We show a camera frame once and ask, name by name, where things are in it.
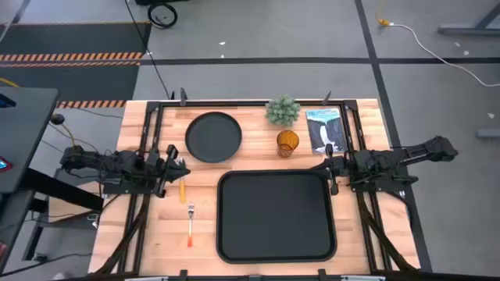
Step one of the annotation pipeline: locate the grey metal table leg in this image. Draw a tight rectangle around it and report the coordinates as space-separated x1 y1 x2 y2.
437 3 500 37

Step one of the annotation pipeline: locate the Yellowstone waterfall book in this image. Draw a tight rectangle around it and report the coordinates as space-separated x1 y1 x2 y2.
305 108 348 155

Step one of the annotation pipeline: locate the yellow cable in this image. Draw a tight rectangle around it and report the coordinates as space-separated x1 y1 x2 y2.
58 121 77 148

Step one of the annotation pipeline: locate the black desk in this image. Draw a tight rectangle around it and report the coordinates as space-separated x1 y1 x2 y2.
0 86 105 274

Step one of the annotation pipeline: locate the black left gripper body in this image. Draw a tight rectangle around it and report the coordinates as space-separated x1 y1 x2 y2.
146 144 181 198

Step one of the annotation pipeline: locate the yellow plug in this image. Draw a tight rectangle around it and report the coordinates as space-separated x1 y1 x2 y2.
375 0 391 27

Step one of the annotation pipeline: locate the white floor cable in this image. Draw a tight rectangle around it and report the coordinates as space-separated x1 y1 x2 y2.
390 23 500 87

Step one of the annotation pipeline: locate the spoon with yellow handle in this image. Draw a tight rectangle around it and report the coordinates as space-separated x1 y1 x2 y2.
176 157 187 205

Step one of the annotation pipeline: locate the amber glass cup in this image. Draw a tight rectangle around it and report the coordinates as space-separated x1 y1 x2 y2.
276 130 301 158

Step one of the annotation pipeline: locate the fork with orange handle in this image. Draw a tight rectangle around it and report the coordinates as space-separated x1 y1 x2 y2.
187 202 195 248

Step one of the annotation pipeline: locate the coiled black cable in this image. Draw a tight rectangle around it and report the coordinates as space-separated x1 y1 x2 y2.
147 2 179 30

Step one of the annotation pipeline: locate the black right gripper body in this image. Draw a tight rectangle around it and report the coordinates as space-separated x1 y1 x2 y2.
325 143 355 196

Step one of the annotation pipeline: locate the black metal rig frame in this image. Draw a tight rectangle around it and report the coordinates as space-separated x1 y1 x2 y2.
93 87 421 281

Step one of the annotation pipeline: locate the black round plate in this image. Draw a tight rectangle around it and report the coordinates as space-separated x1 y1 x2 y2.
184 111 243 164

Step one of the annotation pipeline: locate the thin black floor cable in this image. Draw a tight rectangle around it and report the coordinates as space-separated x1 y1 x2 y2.
123 0 173 99

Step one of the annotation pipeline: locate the grey metal foot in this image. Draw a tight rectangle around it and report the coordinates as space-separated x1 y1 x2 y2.
475 128 500 140

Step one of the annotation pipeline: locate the black hazard-striped floor mat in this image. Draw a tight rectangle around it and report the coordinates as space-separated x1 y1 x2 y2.
0 21 152 109

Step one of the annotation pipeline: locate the black rectangular tray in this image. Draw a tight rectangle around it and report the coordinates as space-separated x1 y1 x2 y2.
216 169 338 265

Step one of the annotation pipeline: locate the green potted plant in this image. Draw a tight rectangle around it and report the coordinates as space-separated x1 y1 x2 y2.
265 94 302 128

